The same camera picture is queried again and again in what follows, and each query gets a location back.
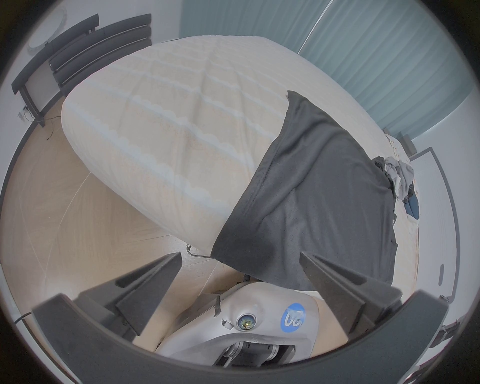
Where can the black T-shirt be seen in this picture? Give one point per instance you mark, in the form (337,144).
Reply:
(318,195)

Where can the white printed pillow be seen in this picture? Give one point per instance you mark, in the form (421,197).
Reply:
(393,144)

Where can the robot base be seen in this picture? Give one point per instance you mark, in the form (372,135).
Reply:
(262,318)

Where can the blue-green curtain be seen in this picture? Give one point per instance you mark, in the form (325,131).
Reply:
(393,67)
(243,22)

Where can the dark blue garment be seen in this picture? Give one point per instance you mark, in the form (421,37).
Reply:
(413,206)

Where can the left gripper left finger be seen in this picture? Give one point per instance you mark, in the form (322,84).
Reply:
(138,296)

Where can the grey garment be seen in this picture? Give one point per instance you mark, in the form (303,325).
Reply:
(401,176)

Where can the black chest of drawers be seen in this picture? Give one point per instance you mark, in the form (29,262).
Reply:
(101,48)

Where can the grey bedside table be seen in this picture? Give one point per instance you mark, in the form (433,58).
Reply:
(408,142)

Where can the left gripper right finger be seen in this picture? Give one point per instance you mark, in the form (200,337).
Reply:
(345,296)

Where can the bed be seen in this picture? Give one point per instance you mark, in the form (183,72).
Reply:
(150,131)

